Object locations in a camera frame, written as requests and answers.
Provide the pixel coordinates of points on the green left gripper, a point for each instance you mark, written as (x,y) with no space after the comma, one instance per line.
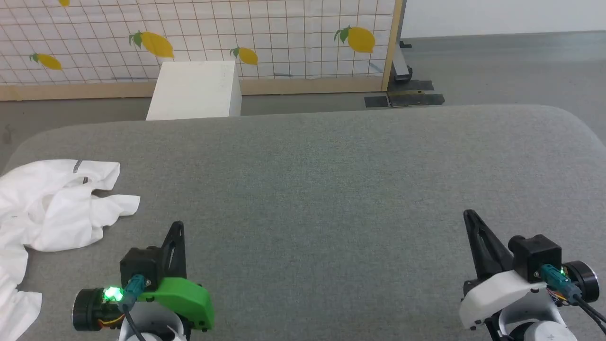
(184,298)

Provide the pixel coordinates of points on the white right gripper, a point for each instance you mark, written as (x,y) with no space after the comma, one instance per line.
(497,289)

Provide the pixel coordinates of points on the white box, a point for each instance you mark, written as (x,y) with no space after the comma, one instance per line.
(194,90)

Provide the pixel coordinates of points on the white t-shirt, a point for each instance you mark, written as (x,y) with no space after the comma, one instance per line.
(47,213)

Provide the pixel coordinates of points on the black floor plate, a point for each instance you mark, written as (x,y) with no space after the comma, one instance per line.
(412,98)

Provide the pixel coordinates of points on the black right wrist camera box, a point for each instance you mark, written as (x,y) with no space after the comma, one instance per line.
(535,255)

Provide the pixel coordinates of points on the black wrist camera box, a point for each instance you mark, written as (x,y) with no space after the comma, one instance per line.
(535,255)
(139,265)

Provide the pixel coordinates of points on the lemon print grid partition panel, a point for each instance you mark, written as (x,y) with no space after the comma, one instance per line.
(284,28)

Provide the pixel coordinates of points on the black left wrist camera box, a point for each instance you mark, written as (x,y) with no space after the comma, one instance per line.
(139,265)

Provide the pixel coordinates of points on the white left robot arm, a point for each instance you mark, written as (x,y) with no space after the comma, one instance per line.
(151,327)

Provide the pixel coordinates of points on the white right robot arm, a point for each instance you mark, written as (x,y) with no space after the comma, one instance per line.
(530,322)

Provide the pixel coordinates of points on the grey metal panel stand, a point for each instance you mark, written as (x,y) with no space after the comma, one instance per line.
(402,66)

